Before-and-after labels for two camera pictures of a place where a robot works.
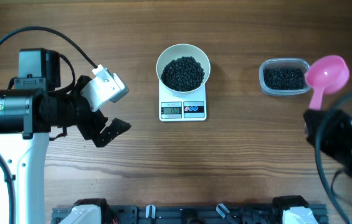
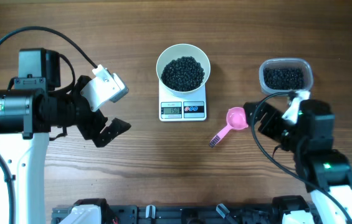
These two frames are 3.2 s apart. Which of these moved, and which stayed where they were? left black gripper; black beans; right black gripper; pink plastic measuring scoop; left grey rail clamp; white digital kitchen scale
Moved: right black gripper; pink plastic measuring scoop
Stayed: white digital kitchen scale; left black gripper; black beans; left grey rail clamp
